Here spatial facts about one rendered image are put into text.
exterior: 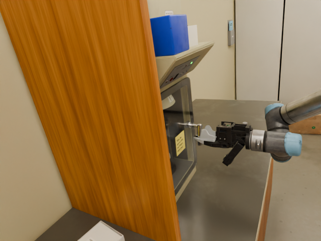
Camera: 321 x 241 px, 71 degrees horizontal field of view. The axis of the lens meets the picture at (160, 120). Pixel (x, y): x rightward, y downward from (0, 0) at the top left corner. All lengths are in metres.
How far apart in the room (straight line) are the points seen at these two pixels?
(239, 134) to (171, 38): 0.45
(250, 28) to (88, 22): 3.20
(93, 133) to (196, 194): 0.49
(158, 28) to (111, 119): 0.26
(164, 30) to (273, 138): 0.50
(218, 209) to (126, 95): 0.56
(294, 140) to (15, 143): 0.91
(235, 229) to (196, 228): 0.13
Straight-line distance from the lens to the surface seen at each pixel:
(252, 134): 0.83
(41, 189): 0.99
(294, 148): 0.82
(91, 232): 0.87
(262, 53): 3.66
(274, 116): 0.95
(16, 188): 0.94
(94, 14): 0.57
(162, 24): 0.57
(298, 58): 3.65
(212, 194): 0.96
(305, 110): 0.89
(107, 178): 0.77
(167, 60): 0.56
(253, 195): 0.97
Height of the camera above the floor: 1.57
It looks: 22 degrees down
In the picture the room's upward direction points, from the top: 9 degrees counter-clockwise
